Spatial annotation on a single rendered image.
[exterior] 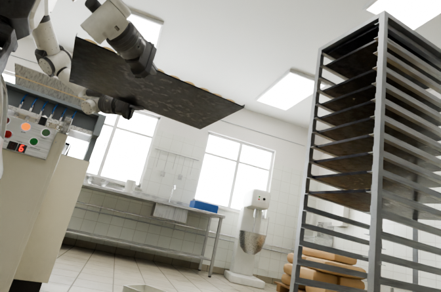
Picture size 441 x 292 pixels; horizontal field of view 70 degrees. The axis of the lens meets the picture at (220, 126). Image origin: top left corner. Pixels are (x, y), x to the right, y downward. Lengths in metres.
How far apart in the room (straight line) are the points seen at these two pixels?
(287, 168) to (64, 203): 4.75
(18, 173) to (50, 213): 0.73
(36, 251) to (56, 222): 0.19
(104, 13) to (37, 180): 0.92
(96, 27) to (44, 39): 0.75
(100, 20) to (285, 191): 5.66
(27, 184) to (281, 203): 5.12
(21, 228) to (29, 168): 0.25
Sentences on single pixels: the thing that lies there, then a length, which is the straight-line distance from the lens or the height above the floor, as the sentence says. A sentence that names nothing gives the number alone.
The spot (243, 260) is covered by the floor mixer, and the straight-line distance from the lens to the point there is 5.37.
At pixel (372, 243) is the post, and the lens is 1.50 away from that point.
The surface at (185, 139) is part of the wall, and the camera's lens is 5.73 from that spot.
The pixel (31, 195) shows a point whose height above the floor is 0.54.
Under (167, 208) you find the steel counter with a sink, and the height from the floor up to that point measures 0.79.
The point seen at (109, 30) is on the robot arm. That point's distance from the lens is 0.89.
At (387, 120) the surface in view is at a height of 1.23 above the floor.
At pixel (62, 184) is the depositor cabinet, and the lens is 2.29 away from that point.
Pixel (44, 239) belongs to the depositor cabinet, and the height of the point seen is 0.32.
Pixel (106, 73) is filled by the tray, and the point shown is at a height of 1.00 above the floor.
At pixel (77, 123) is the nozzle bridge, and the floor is 1.08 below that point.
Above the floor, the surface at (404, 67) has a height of 1.58.
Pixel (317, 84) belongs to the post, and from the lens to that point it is 2.07.
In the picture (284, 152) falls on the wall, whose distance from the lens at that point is 6.38.
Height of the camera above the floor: 0.53
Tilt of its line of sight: 19 degrees up
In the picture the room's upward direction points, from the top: 12 degrees clockwise
